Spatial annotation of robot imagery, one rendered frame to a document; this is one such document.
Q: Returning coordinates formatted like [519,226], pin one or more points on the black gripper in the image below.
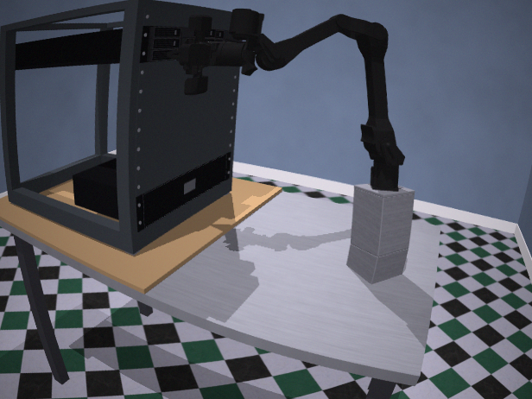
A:
[194,86]

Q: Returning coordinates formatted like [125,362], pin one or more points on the black server rack frame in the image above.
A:
[174,151]

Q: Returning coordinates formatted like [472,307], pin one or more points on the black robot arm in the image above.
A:
[246,24]

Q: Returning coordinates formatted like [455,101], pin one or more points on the tan flat board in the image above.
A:
[157,260]

